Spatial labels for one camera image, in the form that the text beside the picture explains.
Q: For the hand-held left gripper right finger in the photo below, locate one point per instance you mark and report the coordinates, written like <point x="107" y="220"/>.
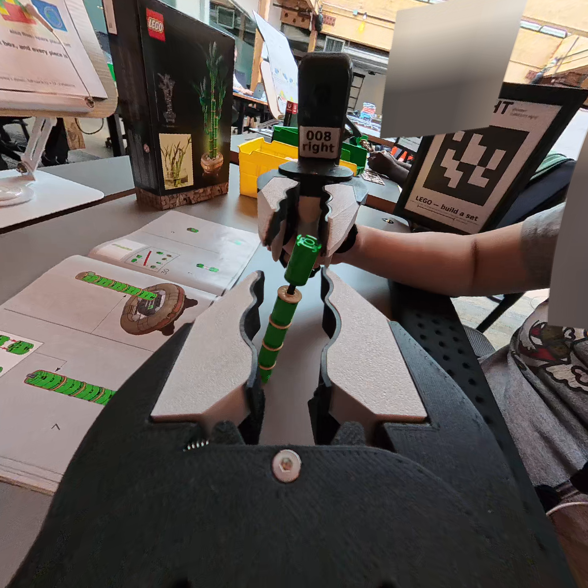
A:
<point x="372" y="367"/>

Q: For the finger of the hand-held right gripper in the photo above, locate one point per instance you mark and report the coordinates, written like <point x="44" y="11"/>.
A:
<point x="273" y="206"/>
<point x="342" y="216"/>

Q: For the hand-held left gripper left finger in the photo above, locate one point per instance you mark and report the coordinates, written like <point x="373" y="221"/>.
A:
<point x="206" y="367"/>

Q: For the short green brick bamboo segment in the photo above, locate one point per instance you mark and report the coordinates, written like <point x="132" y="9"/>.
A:
<point x="303" y="262"/>

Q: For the long green brick bamboo stalk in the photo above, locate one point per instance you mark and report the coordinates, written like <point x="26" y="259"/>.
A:
<point x="275" y="335"/>

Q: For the person's right forearm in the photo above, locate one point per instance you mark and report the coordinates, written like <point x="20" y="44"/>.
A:
<point x="436" y="257"/>

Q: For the grey desk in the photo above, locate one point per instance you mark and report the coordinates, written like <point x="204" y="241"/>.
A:
<point x="69" y="239"/>

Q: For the yellow plastic bin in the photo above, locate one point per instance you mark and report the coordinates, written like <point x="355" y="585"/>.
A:
<point x="250" y="169"/>
<point x="257" y="148"/>
<point x="250" y="187"/>

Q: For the white poster board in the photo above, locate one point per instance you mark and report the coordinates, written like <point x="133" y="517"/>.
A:
<point x="280" y="59"/>

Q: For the green plastic bin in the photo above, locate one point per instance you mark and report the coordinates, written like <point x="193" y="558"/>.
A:
<point x="356" y="156"/>

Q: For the black perforated panel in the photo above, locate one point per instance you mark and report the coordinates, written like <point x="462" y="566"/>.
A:
<point x="450" y="349"/>

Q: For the building instruction booklet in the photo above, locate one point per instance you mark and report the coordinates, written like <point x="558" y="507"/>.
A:
<point x="92" y="321"/>

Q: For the black brick set box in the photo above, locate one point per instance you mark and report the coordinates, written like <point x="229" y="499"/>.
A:
<point x="183" y="115"/>

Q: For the black framed marker sign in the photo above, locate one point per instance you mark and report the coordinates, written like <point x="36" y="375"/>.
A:
<point x="477" y="160"/>

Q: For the person's grey printed shirt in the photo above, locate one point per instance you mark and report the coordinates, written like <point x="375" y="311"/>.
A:
<point x="528" y="413"/>

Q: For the white document stand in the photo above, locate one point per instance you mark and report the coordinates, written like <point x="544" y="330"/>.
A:
<point x="46" y="197"/>

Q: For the printed instruction sheet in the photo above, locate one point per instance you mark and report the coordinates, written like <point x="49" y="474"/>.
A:
<point x="41" y="50"/>

